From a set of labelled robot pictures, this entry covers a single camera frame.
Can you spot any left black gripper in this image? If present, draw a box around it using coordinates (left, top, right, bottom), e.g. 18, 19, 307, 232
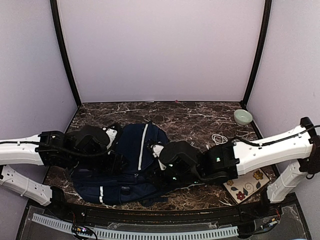
69, 149, 130, 176

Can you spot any navy blue student backpack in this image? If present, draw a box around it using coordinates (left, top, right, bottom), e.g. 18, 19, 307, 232
70, 123, 172, 207

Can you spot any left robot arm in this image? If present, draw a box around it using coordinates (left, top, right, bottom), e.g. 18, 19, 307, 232
0, 123, 123, 218

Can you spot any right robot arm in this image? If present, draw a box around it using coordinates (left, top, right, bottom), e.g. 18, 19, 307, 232
148, 117, 320, 217

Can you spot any small circuit board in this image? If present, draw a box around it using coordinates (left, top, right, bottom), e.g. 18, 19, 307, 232
71, 224, 94, 237

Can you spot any floral square plate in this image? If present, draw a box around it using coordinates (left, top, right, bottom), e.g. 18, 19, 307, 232
223, 168, 270, 204

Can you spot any pale green ceramic bowl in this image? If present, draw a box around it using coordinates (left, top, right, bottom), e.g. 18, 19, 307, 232
233, 109, 253, 126

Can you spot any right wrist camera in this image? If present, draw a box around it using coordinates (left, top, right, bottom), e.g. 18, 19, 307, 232
147, 139, 165, 159

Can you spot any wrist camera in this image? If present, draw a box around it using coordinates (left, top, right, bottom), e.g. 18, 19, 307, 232
101, 122, 123, 149
147, 139, 165, 159

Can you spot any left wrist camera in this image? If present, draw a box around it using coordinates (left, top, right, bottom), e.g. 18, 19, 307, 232
101, 122, 123, 149

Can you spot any white charger cable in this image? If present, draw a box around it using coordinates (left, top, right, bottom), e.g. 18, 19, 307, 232
206, 133, 232, 151

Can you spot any grey slotted cable duct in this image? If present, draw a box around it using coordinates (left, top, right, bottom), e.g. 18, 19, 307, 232
31, 213, 239, 240

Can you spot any black front rail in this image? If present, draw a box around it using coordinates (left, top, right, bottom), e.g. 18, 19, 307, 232
29, 193, 298, 227

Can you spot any left black frame post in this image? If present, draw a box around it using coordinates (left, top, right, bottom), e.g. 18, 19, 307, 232
49, 0, 82, 108

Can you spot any black frame post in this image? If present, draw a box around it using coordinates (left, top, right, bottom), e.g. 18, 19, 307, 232
240, 0, 273, 109
49, 0, 82, 108

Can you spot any right black frame post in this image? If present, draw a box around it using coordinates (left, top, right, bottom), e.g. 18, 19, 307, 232
240, 0, 273, 109

